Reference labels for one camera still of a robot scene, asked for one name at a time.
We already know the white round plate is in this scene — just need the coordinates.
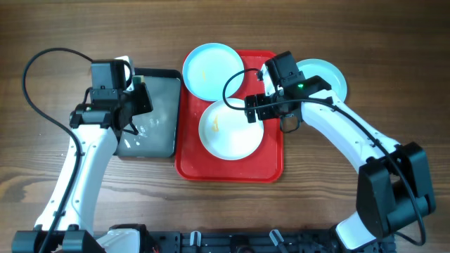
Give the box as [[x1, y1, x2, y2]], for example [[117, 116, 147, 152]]
[[198, 98, 264, 160]]

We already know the light blue plate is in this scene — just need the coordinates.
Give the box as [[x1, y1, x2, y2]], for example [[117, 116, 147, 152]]
[[296, 58, 348, 101], [182, 43, 244, 102]]

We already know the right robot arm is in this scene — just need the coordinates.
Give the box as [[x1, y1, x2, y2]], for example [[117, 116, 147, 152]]
[[245, 51, 436, 250]]

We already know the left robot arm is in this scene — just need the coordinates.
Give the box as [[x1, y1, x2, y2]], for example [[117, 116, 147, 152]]
[[11, 81, 153, 252]]

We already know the black water tray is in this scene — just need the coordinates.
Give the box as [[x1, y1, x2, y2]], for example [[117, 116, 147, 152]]
[[115, 68, 182, 158]]

